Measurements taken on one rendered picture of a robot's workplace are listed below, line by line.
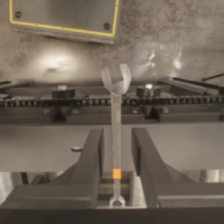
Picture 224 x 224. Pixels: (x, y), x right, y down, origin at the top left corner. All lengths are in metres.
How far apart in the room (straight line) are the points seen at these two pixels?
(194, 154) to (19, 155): 0.31
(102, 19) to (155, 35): 0.52
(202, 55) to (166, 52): 0.30
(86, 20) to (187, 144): 0.98
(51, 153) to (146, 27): 1.31
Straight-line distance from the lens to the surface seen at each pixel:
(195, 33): 1.59
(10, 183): 0.81
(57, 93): 0.55
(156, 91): 0.55
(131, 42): 1.43
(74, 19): 1.15
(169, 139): 0.29
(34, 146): 0.31
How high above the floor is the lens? 1.41
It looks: 74 degrees down
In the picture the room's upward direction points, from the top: 179 degrees counter-clockwise
